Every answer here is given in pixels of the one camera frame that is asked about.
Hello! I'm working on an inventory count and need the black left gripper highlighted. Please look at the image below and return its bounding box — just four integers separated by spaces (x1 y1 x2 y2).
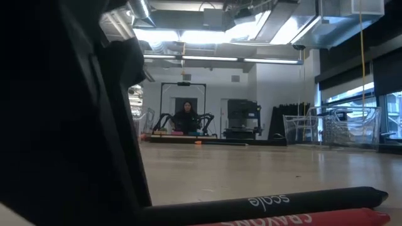
0 0 146 90

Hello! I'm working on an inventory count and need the black pen with white print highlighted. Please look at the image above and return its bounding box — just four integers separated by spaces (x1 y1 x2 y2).
139 186 389 226

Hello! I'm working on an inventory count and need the red crayon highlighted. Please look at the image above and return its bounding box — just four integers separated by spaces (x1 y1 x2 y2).
188 207 391 226

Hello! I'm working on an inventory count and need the clear plastic bin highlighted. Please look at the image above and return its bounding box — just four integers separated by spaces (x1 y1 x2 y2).
130 106 156 139
282 105 383 150

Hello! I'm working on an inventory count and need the background wooden table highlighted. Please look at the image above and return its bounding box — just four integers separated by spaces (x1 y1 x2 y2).
150 133 218 141

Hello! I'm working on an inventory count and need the person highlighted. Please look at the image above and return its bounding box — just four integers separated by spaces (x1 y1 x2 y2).
171 100 202 134

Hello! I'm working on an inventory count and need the long pendant light bar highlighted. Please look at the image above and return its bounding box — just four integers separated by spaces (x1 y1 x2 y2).
143 53 305 66

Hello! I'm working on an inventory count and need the black equipment cabinet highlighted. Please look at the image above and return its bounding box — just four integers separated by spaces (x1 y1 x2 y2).
226 99 263 140

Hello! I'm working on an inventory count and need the black window blind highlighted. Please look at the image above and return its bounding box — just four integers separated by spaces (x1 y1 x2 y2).
372 46 402 97

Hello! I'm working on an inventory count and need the round silver ventilation duct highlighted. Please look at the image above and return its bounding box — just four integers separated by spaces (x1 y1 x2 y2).
99 0 156 43

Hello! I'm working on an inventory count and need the background black gantry frame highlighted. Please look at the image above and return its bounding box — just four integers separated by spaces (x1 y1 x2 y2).
159 81 207 132

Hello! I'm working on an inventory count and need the black aluminium table frame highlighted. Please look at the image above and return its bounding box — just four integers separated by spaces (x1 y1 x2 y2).
139 134 402 154

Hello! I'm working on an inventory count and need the rectangular silver ventilation duct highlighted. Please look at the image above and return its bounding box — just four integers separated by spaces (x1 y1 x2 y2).
290 0 386 50

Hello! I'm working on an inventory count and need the yellow hanging cable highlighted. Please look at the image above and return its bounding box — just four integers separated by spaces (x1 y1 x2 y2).
357 0 367 107

